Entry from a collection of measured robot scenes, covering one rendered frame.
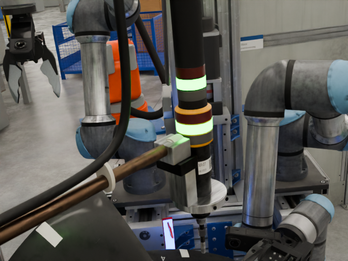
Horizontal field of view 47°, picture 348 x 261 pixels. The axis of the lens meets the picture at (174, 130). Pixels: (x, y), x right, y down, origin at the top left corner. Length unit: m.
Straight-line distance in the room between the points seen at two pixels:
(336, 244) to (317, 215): 1.92
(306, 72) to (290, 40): 1.63
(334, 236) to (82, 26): 2.17
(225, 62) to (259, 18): 1.06
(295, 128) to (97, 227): 0.88
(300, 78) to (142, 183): 0.66
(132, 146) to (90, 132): 0.14
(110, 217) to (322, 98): 0.53
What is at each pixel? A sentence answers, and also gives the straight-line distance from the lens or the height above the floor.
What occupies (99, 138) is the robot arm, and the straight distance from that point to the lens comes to 1.32.
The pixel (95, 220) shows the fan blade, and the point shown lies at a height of 1.42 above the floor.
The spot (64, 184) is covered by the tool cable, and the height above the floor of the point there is 1.56.
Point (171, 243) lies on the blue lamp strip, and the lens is 0.99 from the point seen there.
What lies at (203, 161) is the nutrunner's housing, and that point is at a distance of 0.48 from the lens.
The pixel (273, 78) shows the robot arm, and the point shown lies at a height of 1.48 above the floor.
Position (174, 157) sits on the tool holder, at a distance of 0.44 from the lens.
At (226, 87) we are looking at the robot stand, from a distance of 1.43.
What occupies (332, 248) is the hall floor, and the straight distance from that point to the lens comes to 2.81.
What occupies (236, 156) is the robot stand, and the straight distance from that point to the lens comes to 1.53.
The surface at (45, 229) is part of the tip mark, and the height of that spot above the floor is 1.44.
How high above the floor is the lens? 1.73
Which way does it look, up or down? 22 degrees down
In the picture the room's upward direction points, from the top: 5 degrees counter-clockwise
